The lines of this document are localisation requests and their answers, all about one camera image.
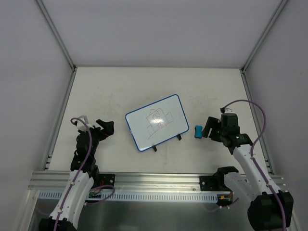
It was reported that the purple cable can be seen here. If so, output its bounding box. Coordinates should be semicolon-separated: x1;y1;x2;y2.
206;99;287;231
53;117;116;231

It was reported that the white slotted cable duct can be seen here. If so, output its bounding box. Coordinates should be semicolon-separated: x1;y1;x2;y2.
38;190;218;203

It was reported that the blue bone-shaped eraser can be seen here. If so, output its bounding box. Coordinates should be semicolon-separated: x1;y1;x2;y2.
194;125;203;139

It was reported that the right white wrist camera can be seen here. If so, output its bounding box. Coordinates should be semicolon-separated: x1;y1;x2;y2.
220;107;234;114

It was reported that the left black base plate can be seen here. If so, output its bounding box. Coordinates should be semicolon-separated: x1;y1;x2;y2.
92;173;116;189

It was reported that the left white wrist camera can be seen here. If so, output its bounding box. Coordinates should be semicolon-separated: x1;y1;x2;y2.
76;115;93;131

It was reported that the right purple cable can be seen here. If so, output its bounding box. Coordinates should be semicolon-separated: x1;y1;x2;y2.
206;99;287;231

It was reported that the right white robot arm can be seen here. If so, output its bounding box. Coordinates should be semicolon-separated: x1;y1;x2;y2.
201;113;294;231

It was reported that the black wire whiteboard stand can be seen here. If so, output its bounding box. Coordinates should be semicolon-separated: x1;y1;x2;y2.
152;134;182;152

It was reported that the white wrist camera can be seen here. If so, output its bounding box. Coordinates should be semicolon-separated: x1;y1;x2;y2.
220;107;234;114
76;115;93;131

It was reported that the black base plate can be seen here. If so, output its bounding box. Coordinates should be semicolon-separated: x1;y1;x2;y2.
92;173;116;189
199;176;231;192

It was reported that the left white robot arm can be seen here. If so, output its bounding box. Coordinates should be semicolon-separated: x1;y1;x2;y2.
38;115;116;231

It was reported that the aluminium mounting rail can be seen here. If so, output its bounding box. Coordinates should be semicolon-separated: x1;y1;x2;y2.
28;170;288;194

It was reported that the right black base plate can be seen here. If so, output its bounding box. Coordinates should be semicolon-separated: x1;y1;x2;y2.
199;176;231;192

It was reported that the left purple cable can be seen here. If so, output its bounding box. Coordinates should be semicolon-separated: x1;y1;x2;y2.
53;117;116;231

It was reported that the blue framed whiteboard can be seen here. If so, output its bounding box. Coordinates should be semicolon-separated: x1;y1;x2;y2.
125;94;190;152

